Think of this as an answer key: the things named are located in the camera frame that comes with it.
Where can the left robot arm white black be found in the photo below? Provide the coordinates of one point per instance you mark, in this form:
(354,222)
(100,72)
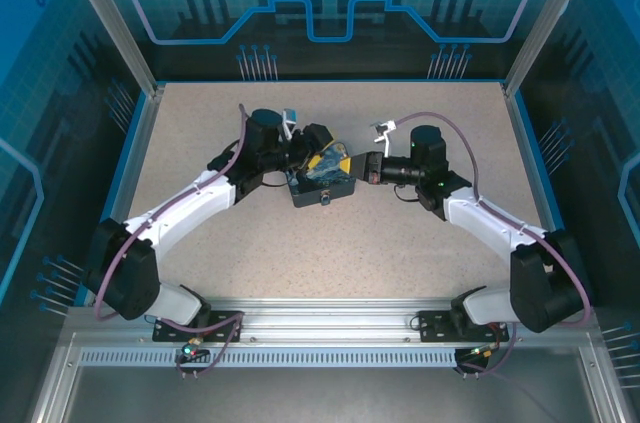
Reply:
(180,213)

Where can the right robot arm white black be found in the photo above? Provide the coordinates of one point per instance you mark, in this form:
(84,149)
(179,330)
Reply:
(490,223)

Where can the metal tray shelf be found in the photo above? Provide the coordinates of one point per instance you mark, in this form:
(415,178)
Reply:
(325,398)

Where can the aluminium side rail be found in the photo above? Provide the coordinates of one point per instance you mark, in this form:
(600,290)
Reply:
(137,153)
(530,163)

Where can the aluminium mounting rail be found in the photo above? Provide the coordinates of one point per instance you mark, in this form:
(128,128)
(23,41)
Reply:
(325,323)

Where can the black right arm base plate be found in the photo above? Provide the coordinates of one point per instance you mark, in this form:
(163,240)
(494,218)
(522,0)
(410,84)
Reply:
(430,328)

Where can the aluminium frame post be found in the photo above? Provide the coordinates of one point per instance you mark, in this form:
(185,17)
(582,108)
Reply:
(114,18)
(548,18)

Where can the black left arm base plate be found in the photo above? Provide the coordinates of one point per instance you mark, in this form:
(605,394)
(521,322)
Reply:
(227,328)

